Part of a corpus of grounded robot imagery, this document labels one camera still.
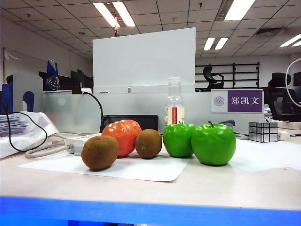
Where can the glossy orange fruit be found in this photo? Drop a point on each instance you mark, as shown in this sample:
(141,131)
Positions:
(124,143)
(135,128)

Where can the plain brown kiwi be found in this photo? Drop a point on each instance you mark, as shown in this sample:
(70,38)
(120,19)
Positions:
(100,153)

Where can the green apple with dark stem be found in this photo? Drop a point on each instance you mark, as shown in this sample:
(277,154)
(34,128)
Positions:
(212,146)

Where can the frosted glass desk partition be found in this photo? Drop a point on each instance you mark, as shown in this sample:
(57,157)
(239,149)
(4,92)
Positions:
(131,106)

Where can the clear plastic bottle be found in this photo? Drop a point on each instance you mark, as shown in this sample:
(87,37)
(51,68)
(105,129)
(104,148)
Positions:
(174,97)

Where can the brown kiwi with green mark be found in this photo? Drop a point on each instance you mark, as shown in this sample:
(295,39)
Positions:
(149,143)

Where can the white board panel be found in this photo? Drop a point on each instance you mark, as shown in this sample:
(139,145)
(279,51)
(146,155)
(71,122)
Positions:
(141,61)

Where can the white paper sheet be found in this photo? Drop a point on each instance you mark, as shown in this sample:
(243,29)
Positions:
(258,155)
(141,169)

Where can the white plug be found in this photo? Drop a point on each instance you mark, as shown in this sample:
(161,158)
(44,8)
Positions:
(85,90)

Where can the grey stapler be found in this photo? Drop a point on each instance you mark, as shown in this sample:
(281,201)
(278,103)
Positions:
(229,123)

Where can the white power strip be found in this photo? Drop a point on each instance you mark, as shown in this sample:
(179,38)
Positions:
(75,143)

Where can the dark office cubicles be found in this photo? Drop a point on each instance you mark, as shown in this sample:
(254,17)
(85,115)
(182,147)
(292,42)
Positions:
(70,81)

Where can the red hanging ornament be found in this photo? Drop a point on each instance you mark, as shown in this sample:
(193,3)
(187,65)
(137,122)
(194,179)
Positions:
(116,31)

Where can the black shelf rack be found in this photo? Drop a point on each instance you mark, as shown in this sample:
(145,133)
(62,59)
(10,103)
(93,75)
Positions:
(234,75)

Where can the purple white name sign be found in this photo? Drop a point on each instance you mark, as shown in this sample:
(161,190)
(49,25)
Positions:
(244,100)

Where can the ceiling fluorescent light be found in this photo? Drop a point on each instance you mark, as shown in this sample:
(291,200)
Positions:
(291,40)
(222,43)
(124,14)
(237,10)

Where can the blue triangular trophy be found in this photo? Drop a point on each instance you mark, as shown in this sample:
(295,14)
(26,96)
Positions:
(51,70)

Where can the silver mirror cube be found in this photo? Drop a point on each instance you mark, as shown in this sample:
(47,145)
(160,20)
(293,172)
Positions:
(263,131)

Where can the grey blue file holder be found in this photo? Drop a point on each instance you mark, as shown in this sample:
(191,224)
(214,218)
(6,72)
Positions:
(28,82)

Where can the white plastic bag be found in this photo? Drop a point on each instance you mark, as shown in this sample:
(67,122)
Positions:
(26,138)

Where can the black mesh office chair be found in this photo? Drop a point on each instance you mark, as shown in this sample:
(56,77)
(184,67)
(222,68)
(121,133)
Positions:
(279,94)

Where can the white power adapter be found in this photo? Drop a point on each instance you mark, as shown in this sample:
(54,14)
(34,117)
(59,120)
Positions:
(284,135)

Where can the stack of papers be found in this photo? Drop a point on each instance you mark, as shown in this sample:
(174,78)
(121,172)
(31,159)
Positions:
(14,126)

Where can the ceiling air vent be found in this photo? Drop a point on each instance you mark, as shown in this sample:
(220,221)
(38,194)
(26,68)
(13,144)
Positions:
(268,31)

